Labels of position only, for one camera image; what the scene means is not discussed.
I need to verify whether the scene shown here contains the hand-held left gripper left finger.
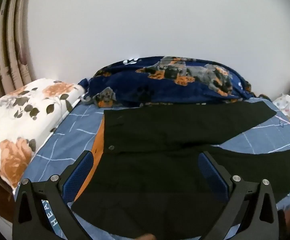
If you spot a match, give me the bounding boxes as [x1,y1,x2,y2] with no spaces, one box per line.
[12,151,94,240]

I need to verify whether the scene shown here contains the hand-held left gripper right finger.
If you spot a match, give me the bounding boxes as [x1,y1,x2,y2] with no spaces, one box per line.
[198,151,279,240]

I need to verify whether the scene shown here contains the black pants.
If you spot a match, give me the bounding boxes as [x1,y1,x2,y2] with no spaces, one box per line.
[71,101,290,240]

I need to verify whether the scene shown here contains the orange cloth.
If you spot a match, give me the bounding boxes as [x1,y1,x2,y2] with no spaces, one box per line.
[74,119,106,202]

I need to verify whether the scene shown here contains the blue grid bed sheet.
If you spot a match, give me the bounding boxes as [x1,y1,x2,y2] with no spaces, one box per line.
[13,97,290,240]

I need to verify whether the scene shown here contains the white floral pillow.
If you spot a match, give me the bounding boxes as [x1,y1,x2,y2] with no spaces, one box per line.
[0,78,85,189]

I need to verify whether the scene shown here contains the navy dog print blanket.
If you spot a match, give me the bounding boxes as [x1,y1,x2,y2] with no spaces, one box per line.
[78,56,273,108]

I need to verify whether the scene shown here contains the beige striped curtain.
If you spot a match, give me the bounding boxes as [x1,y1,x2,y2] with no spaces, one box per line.
[0,0,36,108]

